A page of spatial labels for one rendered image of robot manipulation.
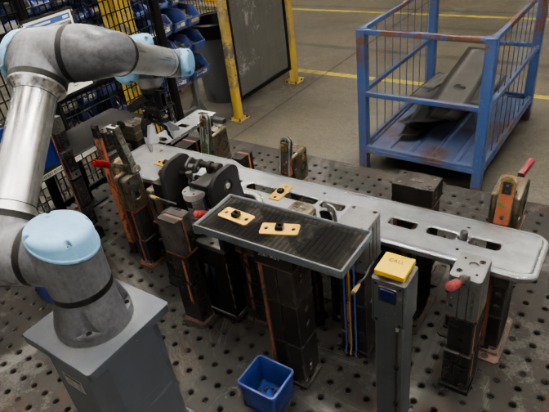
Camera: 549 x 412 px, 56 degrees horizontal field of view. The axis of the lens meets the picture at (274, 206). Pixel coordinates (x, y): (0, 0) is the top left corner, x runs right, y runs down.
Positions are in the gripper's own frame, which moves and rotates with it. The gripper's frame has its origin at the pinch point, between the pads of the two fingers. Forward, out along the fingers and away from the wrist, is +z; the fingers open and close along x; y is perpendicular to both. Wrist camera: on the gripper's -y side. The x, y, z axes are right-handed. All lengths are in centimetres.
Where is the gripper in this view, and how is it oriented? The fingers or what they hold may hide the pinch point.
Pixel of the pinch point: (160, 142)
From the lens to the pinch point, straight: 178.2
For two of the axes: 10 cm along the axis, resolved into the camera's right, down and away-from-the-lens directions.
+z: 1.0, 8.3, 5.5
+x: 5.4, -5.1, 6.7
